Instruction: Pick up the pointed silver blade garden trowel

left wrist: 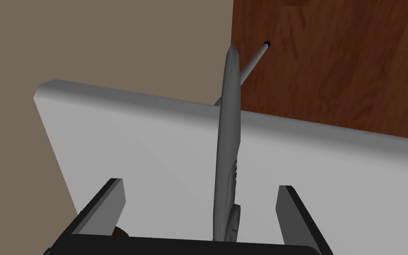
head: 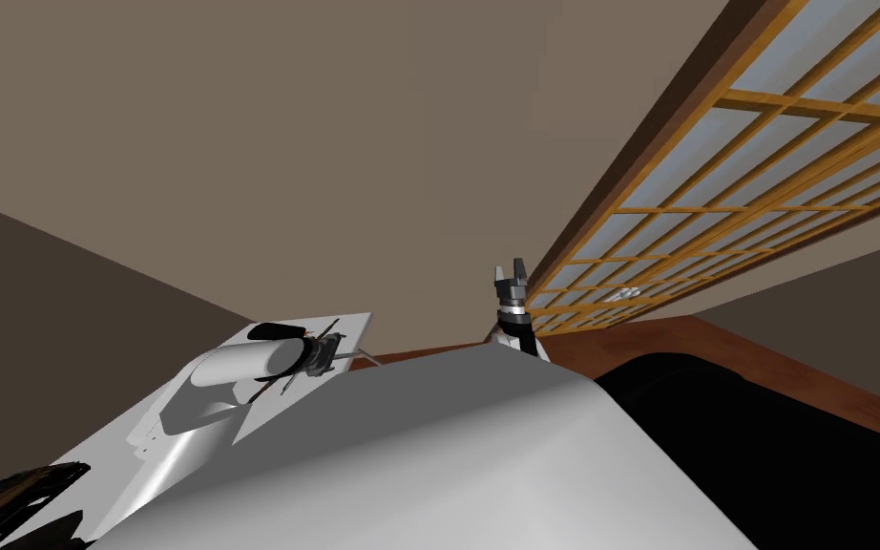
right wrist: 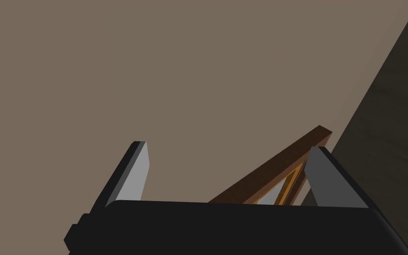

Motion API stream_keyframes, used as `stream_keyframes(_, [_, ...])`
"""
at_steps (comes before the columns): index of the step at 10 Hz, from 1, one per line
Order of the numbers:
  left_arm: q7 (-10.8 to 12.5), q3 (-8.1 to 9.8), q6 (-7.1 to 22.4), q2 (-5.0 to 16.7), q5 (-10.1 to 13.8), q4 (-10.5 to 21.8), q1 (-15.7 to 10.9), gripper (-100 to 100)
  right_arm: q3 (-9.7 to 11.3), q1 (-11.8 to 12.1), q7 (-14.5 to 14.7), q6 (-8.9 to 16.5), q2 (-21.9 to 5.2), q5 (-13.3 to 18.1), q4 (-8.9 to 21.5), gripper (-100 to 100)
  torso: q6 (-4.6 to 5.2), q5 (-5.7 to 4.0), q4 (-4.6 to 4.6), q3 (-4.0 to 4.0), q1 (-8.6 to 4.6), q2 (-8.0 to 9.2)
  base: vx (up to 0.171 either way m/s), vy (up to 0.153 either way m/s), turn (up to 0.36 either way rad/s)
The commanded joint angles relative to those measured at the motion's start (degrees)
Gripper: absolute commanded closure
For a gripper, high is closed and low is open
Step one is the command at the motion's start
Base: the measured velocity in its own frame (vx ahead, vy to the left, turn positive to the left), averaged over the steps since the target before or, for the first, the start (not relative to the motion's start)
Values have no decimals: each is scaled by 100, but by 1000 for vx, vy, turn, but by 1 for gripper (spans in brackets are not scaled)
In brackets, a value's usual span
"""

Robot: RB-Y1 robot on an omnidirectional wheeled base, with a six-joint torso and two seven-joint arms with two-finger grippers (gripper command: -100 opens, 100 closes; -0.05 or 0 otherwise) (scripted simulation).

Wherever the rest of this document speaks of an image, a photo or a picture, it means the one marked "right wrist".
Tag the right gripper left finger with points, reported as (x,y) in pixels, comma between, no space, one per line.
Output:
(131,173)

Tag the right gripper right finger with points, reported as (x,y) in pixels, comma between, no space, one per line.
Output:
(331,180)

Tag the brown framed window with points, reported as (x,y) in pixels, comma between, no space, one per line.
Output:
(278,170)

